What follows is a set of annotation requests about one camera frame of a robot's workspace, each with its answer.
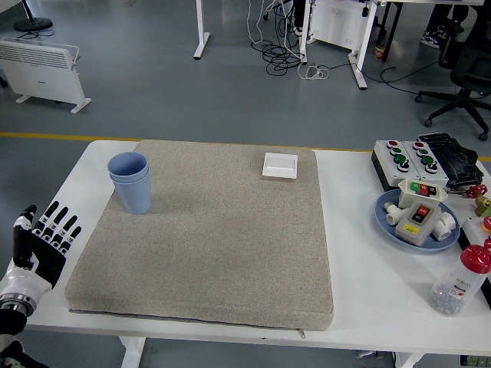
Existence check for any grey-brown mat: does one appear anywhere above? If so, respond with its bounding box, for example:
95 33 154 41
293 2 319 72
64 139 334 331

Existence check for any white table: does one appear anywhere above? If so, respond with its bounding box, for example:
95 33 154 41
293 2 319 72
0 140 491 368

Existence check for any grey red-black switch box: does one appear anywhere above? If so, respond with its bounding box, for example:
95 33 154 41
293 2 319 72
394 202 441 246

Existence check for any blue plate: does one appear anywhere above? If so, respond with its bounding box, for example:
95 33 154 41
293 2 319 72
374 189 461 255

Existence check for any brass valve red handle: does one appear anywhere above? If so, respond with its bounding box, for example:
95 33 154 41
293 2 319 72
462 184 491 219

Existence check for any white pipe fitting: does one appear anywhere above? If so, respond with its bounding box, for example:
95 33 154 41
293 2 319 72
384 202 404 227
433 212 458 242

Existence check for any person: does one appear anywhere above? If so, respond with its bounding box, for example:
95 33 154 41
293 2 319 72
420 3 471 49
293 0 308 36

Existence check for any green crate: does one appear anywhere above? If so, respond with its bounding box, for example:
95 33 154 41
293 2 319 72
459 355 491 368

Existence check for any black foot pedal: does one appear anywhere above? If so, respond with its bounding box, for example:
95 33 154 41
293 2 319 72
417 132 485 189

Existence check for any white three-button switch box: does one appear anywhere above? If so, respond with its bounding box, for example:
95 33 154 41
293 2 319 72
397 178 449 210

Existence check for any emergency stop button box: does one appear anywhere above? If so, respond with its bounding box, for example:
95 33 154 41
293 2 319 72
458 216 491 254

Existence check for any white cable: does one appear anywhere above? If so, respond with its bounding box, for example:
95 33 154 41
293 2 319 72
245 0 331 81

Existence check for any white desk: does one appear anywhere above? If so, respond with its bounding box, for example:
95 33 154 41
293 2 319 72
298 0 486 90

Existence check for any black desk leg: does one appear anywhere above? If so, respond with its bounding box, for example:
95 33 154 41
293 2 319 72
377 2 404 62

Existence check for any clear bottle red cap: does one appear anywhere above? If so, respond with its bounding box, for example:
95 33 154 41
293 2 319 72
428 239 491 317

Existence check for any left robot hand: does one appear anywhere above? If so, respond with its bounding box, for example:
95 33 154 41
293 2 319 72
0 201 84 302

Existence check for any black office chair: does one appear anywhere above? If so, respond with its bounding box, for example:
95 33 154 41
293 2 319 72
414 0 491 142

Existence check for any white push-button control box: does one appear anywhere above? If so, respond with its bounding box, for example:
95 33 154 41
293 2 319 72
400 140 450 189
374 139 423 192

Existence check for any blue ribbed cup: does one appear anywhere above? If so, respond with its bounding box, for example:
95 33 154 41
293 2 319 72
107 152 150 180
109 168 153 215

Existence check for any white wall switch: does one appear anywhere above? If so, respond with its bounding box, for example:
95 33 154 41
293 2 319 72
262 152 299 179

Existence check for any black fan base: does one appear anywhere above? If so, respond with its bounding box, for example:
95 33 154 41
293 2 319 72
14 0 54 32

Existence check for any black cable bundle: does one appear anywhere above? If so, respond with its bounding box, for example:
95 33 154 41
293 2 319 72
251 0 308 76

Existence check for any white desk leg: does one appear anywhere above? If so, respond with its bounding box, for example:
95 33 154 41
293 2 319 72
193 0 211 60

